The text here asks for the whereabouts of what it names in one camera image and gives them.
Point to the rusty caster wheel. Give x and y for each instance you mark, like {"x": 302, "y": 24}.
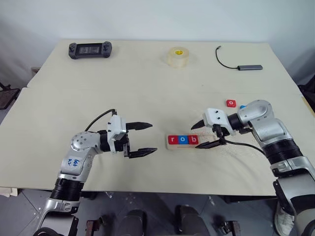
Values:
{"x": 94, "y": 226}
{"x": 229, "y": 227}

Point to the red letter r block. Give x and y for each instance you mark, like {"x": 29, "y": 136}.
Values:
{"x": 172, "y": 139}

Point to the beige tape roll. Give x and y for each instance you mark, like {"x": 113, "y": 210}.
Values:
{"x": 178, "y": 57}

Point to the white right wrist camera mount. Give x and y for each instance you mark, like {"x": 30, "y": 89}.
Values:
{"x": 216, "y": 118}

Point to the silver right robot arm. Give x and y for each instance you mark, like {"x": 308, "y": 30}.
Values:
{"x": 258, "y": 111}

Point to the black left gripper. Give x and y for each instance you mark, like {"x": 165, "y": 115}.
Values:
{"x": 124, "y": 145}

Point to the blue letter o block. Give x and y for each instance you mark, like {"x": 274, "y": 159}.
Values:
{"x": 182, "y": 139}

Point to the white box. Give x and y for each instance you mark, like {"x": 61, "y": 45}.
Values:
{"x": 8, "y": 191}

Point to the black handheld game controller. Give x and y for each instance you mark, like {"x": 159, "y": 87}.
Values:
{"x": 89, "y": 50}

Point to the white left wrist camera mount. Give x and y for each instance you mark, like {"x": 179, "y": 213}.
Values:
{"x": 116, "y": 125}

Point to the grey USB hub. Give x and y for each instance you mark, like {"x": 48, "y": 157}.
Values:
{"x": 249, "y": 67}

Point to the red letter b block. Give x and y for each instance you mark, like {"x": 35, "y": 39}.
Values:
{"x": 194, "y": 139}

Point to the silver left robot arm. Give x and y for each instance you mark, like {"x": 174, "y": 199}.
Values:
{"x": 81, "y": 143}

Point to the red letter o block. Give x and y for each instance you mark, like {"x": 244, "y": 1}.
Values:
{"x": 231, "y": 103}

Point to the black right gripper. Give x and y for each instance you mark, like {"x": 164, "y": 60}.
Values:
{"x": 219, "y": 130}

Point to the wooden letter tray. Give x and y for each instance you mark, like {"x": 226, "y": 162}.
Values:
{"x": 182, "y": 146}

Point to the white shoe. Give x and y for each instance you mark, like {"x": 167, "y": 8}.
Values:
{"x": 283, "y": 218}

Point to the black frame object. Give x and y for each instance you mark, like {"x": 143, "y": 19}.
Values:
{"x": 7, "y": 97}

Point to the dark object behind table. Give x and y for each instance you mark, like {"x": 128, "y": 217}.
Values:
{"x": 307, "y": 86}

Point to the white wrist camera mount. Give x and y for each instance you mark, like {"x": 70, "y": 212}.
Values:
{"x": 116, "y": 125}
{"x": 216, "y": 118}

